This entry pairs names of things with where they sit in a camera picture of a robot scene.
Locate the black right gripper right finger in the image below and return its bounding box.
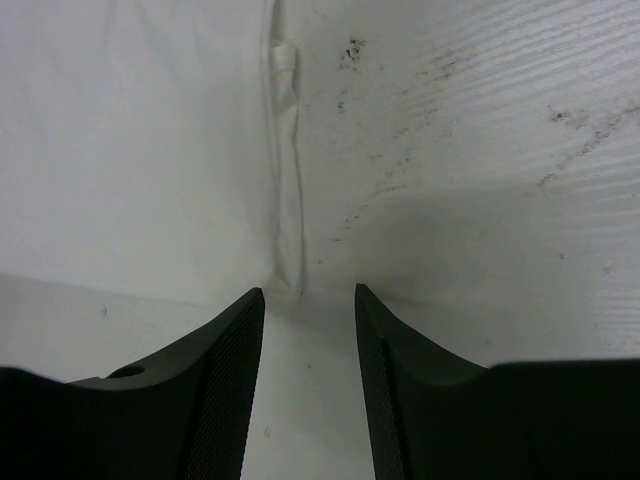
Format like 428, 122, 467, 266
355, 284, 639, 479

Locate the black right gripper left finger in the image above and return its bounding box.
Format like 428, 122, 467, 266
1, 288, 264, 479

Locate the white tank top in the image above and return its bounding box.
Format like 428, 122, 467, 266
0, 0, 309, 306

